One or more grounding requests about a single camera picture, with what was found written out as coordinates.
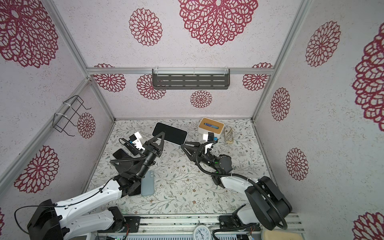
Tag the beige cushion pad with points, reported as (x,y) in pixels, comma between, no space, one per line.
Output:
(280,235)

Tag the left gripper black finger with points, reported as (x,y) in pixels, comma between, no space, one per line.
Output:
(153,142)
(161,136)

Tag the light blue phone case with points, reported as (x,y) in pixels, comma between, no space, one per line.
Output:
(148,184)

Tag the metal base rail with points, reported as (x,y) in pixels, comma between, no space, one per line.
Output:
(184,225)

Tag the black bare phone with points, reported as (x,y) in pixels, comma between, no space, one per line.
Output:
(135,190)

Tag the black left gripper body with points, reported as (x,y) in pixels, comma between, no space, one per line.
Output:
(150,149)

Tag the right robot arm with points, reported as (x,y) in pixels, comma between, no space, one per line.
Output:
(266,206)

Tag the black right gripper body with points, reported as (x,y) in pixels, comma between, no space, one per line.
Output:
(206,160)

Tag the white analog clock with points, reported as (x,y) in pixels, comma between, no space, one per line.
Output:
(202,232)

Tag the large phone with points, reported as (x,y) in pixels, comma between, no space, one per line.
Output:
(172,134)

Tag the white tissue box wooden lid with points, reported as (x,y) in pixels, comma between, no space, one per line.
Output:
(207,125)

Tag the small black phone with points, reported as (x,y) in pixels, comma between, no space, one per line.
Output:
(134,151)
(120,154)

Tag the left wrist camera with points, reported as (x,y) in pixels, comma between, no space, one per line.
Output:
(136,141)

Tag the grey wall shelf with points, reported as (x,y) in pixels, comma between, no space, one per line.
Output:
(191,80)

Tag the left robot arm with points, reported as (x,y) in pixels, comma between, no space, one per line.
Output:
(71,218)

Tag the black wire wall rack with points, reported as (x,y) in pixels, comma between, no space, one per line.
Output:
(62,119)

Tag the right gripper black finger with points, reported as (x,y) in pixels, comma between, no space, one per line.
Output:
(192,145)
(190,151)

